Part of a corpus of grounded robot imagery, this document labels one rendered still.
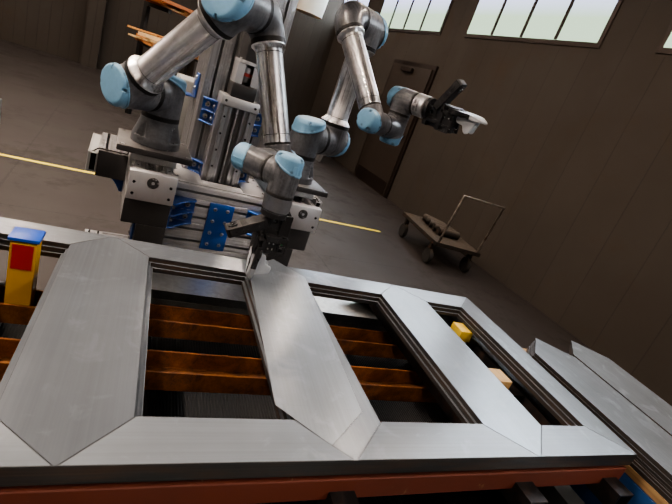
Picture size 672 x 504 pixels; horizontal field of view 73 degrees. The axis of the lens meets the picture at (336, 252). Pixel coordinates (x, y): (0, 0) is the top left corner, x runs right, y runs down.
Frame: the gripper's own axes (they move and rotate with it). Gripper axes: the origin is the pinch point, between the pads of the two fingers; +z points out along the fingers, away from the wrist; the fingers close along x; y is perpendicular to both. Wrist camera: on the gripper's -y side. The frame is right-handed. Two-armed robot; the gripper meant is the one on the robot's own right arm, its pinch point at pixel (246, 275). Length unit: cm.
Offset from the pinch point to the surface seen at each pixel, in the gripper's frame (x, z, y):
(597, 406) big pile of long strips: -46, 0, 93
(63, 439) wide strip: -58, 1, -34
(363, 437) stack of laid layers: -57, 1, 14
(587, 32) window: 307, -192, 359
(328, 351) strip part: -31.3, 0.7, 15.0
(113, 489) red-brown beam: -62, 6, -27
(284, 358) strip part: -35.4, 0.7, 3.2
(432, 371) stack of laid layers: -33, 2, 45
